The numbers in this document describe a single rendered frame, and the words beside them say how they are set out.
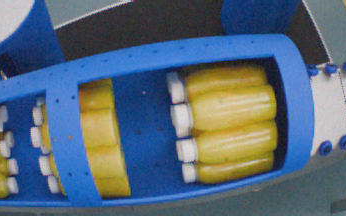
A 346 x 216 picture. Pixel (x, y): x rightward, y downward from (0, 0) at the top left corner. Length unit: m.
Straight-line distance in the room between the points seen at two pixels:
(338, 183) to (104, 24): 1.31
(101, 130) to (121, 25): 1.21
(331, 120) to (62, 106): 0.68
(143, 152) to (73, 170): 0.29
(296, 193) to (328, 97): 0.96
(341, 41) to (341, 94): 1.20
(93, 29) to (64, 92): 1.23
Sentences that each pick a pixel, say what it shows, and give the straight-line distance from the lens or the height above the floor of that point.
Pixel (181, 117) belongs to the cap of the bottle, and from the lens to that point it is 0.90.
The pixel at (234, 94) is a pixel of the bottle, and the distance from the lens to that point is 0.90.
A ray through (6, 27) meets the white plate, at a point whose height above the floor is 1.04.
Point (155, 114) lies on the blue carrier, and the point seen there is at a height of 0.97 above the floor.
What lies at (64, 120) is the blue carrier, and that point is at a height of 1.23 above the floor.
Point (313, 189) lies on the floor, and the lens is 2.15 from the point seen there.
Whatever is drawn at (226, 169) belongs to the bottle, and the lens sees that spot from 0.97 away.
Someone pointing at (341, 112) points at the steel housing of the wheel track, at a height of 0.93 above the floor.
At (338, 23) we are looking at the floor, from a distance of 2.48.
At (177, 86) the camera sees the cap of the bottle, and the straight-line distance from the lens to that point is 0.95.
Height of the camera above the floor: 2.02
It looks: 75 degrees down
